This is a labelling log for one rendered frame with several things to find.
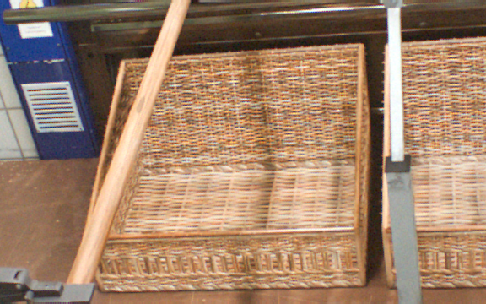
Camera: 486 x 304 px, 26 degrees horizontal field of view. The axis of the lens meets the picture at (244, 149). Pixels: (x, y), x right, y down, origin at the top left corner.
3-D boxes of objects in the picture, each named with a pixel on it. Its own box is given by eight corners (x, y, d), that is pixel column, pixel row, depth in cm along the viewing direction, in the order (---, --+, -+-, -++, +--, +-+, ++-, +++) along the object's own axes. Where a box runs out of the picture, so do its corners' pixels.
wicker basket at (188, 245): (144, 153, 256) (118, 57, 239) (378, 141, 244) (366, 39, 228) (96, 295, 217) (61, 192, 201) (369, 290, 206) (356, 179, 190)
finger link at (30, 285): (24, 289, 126) (17, 271, 124) (64, 288, 125) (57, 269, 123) (20, 298, 124) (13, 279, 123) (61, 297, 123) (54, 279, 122)
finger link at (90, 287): (40, 289, 126) (39, 284, 126) (96, 287, 125) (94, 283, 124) (34, 306, 124) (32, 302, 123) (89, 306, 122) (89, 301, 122)
